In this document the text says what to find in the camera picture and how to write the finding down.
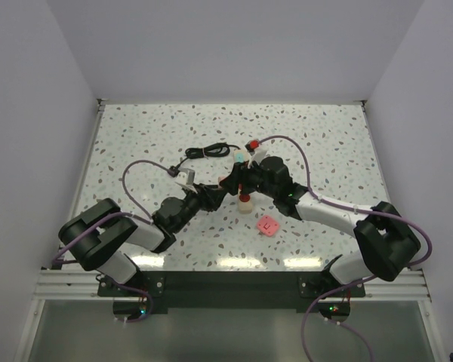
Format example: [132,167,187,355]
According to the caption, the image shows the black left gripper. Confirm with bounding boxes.
[172,182,226,232]

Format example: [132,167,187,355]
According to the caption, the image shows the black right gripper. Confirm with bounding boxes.
[220,158,277,200]

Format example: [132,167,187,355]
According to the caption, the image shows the beige power strip red sockets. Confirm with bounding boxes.
[233,149,254,215]

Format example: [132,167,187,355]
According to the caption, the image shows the teal USB charger plug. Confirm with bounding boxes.
[233,149,249,164]

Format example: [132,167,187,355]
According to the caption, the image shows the salmon pink charger plug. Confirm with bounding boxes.
[218,176,228,189]

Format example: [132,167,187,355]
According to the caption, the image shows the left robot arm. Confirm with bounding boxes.
[58,184,227,296]

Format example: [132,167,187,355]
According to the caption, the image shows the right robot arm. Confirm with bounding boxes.
[219,156,421,296]

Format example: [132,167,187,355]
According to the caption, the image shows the pink square adapter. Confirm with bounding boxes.
[256,215,280,237]

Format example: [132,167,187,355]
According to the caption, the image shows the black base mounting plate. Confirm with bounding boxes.
[97,256,367,316]

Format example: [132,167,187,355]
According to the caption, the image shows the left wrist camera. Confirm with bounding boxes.
[174,168,196,192]

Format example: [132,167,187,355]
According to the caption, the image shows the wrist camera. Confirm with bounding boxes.
[174,168,196,192]
[245,140,267,168]

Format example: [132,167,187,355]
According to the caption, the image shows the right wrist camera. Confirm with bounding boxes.
[245,140,267,168]

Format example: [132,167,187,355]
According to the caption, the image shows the black power cord with plug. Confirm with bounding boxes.
[166,143,239,179]

